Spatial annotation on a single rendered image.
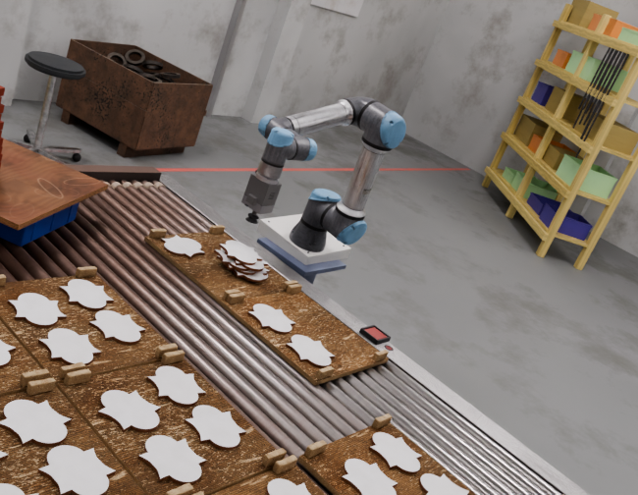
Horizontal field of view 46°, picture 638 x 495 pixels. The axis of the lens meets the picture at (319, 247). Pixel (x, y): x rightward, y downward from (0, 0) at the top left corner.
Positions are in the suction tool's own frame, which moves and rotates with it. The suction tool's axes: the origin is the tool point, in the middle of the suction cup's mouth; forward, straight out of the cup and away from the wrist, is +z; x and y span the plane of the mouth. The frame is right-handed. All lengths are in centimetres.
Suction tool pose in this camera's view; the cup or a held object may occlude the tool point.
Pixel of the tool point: (251, 220)
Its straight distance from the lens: 245.4
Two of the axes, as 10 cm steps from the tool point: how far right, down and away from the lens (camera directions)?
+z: -3.4, 8.7, 3.6
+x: 5.9, -1.0, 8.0
